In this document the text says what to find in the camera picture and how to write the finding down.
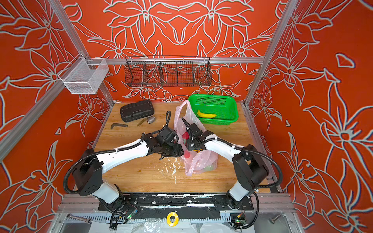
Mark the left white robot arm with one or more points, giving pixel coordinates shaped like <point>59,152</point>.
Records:
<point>85,177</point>

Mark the clear plastic bin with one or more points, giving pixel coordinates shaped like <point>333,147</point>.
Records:
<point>81,77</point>

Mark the metal wrench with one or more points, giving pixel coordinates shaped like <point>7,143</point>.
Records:
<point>86,220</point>

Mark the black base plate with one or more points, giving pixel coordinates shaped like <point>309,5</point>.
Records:
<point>215,201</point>

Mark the black hex key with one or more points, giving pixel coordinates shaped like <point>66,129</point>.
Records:
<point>118,125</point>

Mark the black tool case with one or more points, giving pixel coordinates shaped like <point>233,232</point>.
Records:
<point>135,111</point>

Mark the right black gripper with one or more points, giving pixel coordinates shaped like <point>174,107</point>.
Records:
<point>191,143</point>

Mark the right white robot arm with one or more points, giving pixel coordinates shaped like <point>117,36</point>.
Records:
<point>248,163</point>

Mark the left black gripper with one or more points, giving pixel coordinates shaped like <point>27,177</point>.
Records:
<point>178,152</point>

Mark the yellow tape roll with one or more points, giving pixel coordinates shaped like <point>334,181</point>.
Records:
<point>172,219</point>

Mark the metal drill chuck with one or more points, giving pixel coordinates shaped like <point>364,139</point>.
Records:
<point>149,120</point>

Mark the yellow banana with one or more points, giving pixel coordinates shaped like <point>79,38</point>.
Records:
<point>205,115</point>

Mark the green plastic basket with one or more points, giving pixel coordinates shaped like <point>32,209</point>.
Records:
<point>225,107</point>

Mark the pink plastic bag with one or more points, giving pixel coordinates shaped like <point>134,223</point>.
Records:
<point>195,161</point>

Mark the black wire basket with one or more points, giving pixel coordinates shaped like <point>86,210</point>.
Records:
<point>174,71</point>

